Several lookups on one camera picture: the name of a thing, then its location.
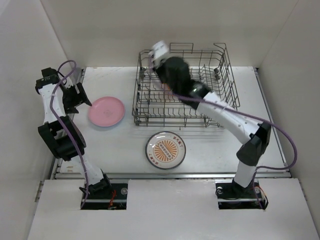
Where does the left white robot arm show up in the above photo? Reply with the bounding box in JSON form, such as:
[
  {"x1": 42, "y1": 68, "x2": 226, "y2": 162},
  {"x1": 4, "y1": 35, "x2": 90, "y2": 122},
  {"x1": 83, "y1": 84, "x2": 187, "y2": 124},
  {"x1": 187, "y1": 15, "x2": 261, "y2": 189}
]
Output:
[{"x1": 35, "y1": 67, "x2": 112, "y2": 199}]

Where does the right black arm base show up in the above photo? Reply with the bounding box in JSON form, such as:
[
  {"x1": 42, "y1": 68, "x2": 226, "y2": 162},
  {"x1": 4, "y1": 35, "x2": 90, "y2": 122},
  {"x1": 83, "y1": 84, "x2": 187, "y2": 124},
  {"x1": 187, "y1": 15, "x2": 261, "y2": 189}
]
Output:
[{"x1": 215, "y1": 181, "x2": 269, "y2": 210}]

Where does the pink plastic plate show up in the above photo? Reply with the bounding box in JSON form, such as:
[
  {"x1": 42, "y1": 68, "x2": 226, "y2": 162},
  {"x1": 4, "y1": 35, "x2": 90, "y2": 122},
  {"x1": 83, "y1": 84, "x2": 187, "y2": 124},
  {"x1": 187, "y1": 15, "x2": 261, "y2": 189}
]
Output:
[{"x1": 87, "y1": 96, "x2": 126, "y2": 126}]

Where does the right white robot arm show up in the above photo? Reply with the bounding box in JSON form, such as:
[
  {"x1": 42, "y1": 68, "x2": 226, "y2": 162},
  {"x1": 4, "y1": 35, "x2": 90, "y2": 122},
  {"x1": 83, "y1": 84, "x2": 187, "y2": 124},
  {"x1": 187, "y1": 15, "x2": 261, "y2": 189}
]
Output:
[{"x1": 151, "y1": 56, "x2": 271, "y2": 197}]

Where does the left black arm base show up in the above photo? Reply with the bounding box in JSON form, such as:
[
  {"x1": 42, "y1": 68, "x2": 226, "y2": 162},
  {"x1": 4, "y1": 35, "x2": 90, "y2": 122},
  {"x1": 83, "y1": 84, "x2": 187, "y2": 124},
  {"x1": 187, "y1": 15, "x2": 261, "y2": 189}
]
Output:
[{"x1": 80, "y1": 183, "x2": 128, "y2": 210}]

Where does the white printed plate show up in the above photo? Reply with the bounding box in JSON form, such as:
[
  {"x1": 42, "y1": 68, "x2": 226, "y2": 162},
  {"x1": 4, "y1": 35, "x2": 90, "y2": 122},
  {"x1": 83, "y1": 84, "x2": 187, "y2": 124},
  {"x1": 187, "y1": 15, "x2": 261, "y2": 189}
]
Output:
[{"x1": 145, "y1": 130, "x2": 187, "y2": 169}]

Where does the white ceramic plate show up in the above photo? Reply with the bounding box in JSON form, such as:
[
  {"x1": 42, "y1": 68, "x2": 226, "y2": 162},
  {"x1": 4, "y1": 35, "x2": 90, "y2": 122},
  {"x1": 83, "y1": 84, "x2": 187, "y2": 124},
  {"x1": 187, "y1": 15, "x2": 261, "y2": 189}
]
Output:
[{"x1": 144, "y1": 136, "x2": 188, "y2": 172}]

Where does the grey wire dish rack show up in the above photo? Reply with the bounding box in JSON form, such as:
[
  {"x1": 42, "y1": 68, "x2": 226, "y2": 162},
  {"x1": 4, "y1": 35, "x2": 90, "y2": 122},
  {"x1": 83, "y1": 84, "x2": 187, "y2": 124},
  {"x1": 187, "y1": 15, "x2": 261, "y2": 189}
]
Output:
[{"x1": 131, "y1": 42, "x2": 240, "y2": 128}]

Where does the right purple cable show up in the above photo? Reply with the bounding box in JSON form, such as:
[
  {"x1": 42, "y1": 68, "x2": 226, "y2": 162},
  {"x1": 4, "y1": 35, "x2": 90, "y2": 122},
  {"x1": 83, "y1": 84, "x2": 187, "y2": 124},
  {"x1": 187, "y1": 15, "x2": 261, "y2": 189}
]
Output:
[{"x1": 148, "y1": 56, "x2": 298, "y2": 210}]

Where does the orange patterned plate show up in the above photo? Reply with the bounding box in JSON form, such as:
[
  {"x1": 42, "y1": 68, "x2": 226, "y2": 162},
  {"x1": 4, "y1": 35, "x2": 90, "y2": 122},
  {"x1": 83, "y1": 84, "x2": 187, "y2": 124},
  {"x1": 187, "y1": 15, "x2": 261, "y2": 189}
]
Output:
[{"x1": 163, "y1": 83, "x2": 172, "y2": 92}]

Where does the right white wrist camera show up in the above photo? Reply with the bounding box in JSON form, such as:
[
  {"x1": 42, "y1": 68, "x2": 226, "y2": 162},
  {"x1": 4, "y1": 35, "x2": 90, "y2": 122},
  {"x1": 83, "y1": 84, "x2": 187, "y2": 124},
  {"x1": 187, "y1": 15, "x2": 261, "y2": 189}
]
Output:
[{"x1": 148, "y1": 40, "x2": 170, "y2": 68}]

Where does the blue plastic plate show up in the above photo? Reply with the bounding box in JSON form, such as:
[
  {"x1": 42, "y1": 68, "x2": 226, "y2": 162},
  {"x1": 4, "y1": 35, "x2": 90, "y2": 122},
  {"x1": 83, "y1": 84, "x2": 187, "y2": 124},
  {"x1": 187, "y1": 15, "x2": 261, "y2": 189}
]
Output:
[{"x1": 90, "y1": 122, "x2": 120, "y2": 131}]

